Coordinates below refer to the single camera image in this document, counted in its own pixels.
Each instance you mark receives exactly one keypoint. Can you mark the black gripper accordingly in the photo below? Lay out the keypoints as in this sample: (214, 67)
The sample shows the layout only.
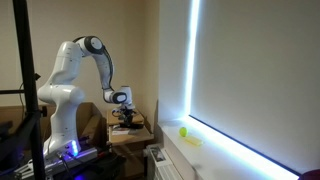
(126, 114)

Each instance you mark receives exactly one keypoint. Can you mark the black tray case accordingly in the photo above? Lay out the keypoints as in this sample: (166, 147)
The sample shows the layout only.
(135, 126)

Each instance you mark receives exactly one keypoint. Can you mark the green ball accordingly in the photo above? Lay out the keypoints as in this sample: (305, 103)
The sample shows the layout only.
(183, 132)

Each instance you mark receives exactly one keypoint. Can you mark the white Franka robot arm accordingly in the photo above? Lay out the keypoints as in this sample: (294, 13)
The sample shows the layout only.
(63, 100)

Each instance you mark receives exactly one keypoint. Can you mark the black tripod stand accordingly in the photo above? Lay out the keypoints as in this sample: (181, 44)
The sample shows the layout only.
(28, 83)

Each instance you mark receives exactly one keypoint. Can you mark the small wooden side table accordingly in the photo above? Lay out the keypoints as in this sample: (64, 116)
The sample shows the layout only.
(133, 137)

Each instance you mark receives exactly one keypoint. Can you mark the brown leather armchair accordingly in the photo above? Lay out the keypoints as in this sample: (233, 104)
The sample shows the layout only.
(88, 121)

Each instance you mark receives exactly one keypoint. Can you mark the printed leaflet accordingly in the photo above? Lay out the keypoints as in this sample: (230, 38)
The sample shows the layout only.
(158, 155)

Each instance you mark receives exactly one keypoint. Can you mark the white radiator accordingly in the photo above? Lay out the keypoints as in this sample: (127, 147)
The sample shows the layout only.
(163, 168)

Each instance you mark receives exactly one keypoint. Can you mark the yellow sponge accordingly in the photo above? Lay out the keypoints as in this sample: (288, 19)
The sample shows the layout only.
(194, 141)

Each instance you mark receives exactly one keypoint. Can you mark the dark red round object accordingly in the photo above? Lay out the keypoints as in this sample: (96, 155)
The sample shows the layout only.
(310, 175)

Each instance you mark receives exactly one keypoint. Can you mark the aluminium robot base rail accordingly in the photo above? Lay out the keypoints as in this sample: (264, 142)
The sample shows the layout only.
(76, 156)

